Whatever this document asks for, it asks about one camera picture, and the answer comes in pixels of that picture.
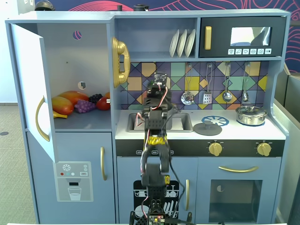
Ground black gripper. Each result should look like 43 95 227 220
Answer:
142 84 181 113

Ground gray side cabinet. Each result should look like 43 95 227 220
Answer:
273 70 300 225

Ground blue cabinet door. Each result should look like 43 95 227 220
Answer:
10 23 59 164

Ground metal slotted skimmer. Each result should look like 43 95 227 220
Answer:
180 63 195 105

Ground gray toy sink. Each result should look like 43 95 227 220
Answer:
126 112 194 133

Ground metal slotted spatula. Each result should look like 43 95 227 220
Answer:
202 63 213 105

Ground gray pot lid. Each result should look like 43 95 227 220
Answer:
193 117 223 136

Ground metal ladle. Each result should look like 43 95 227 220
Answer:
222 62 233 103

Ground gold stove knob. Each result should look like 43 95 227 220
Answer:
256 142 272 157
208 142 223 157

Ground gray toy plate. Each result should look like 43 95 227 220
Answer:
177 29 188 58
169 29 180 58
184 29 196 58

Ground small metal spoon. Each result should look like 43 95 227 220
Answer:
241 61 250 102

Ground steel pot with lid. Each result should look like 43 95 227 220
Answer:
235 105 268 126

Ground dark toy blackberries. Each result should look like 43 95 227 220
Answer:
88 93 104 104

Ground black toy microwave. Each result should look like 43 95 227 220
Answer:
199 16 287 58

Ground gold toy telephone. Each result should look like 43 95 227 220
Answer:
111 37 131 89

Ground purple toy grapes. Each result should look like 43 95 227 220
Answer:
74 99 96 113

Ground blue toy kitchen unit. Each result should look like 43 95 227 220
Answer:
5 8 291 225

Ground large orange red mango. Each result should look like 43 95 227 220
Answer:
58 90 90 106

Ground black round device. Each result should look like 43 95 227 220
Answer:
133 4 150 12

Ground small orange yellow mango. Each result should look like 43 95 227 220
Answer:
51 96 75 115

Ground robot controller board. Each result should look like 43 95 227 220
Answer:
147 214 165 225

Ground yellow toy banana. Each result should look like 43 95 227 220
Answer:
52 110 68 119

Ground black helmet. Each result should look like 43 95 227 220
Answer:
35 0 56 11

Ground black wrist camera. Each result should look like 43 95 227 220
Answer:
153 71 168 86

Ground blue stove burner ring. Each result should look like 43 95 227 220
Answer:
201 114 230 127

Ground black camera cable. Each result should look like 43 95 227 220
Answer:
167 159 187 222

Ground gold microwave handle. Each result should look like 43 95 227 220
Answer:
204 26 212 51

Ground gold dishwasher door handle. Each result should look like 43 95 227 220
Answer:
185 179 190 211

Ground gold oven door handle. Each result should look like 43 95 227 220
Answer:
218 165 259 173

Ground gold fridge door handle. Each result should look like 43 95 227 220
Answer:
100 146 108 181

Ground curved gold door handle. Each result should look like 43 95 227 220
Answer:
35 95 51 143

